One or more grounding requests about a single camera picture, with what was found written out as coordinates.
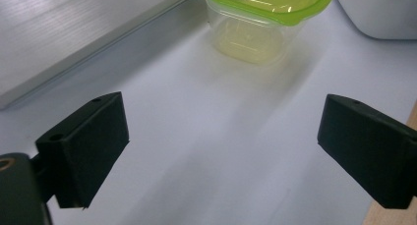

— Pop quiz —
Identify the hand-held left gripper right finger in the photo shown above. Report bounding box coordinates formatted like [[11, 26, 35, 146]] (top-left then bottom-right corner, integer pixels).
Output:
[[317, 93, 417, 209]]

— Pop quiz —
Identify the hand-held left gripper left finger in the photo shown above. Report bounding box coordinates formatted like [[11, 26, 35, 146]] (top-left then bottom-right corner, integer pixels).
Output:
[[34, 91, 131, 209]]

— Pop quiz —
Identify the white wire rack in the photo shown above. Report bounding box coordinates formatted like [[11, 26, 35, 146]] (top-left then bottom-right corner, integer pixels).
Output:
[[0, 0, 201, 110]]

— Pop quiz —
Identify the white square bowl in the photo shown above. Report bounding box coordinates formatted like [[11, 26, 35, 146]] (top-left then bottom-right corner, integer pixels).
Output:
[[334, 0, 417, 40]]

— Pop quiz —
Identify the green plastic bowl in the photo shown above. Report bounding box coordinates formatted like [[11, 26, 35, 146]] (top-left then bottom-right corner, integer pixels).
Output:
[[200, 0, 336, 66]]

